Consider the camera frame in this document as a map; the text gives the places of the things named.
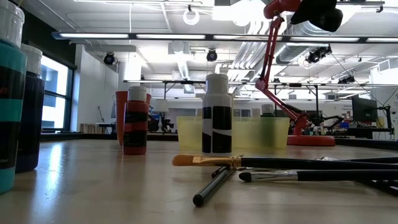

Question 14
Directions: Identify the black background monitor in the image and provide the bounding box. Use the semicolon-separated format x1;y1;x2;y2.
351;94;379;124

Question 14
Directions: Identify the small teal paint bottle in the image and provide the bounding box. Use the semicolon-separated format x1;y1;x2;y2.
0;0;28;195

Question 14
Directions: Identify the small red paint bottle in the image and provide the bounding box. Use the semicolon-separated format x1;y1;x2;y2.
123;85;150;156

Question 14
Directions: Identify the small white paint bottle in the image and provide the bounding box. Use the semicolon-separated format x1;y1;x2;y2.
201;73;233;157

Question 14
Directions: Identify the round black-tipped silver ferrule paintbrush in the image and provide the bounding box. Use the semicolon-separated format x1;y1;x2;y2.
238;169;398;183

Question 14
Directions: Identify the silver ferrule black paintbrush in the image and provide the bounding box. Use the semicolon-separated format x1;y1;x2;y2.
317;156;398;165

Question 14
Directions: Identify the red desk lamp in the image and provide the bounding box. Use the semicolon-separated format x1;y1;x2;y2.
254;0;336;147

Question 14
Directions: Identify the translucent yellow plastic tray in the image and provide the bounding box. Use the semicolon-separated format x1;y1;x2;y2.
176;116;290;149

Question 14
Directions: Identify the small navy paint bottle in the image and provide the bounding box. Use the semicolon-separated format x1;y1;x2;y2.
14;43;46;174

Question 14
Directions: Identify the gold ferrule paintbrush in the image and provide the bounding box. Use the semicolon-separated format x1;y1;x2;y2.
172;154;398;170

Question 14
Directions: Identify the black background workstation frame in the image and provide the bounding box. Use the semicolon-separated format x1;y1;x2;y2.
166;80;398;125

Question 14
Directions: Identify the large window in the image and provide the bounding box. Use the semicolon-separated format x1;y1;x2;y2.
40;55;75;132

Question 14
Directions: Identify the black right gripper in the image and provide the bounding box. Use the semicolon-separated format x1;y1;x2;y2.
290;0;344;33

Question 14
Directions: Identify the round white ceiling lamp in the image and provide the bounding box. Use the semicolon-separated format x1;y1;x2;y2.
182;4;200;26

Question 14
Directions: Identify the silver ventilation duct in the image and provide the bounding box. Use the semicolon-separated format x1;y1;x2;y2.
236;0;343;82

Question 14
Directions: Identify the stack of wooden crates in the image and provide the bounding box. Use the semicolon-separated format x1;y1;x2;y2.
79;123;101;134

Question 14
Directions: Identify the overhead light bar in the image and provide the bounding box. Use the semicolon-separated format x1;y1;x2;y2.
51;30;398;44

